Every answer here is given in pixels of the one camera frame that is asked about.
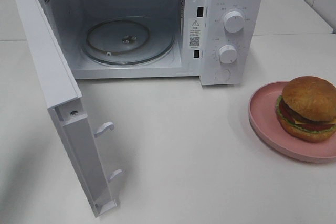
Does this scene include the burger with sesame-free bun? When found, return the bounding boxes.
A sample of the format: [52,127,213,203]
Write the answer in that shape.
[276,76,335,143]

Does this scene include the white microwave oven body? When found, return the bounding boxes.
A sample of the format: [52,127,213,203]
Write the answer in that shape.
[45,0,261,86]

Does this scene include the white microwave door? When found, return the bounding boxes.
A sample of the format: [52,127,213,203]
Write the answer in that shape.
[15,0,122,217]

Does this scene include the round door release button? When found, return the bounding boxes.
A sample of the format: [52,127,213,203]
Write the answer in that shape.
[215,69,231,82]

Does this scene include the upper white control knob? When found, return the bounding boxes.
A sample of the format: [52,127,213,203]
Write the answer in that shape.
[223,10,245,33]

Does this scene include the warning label with QR code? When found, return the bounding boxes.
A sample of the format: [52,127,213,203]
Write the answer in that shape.
[188,17,204,49]

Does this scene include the white timer knob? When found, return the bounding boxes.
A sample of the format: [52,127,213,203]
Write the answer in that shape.
[218,45,238,64]

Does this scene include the glass microwave turntable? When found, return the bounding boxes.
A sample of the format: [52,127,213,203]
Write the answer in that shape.
[82,16,175,66]

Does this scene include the pink round plate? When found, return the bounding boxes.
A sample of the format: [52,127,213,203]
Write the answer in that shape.
[248,81,335,163]

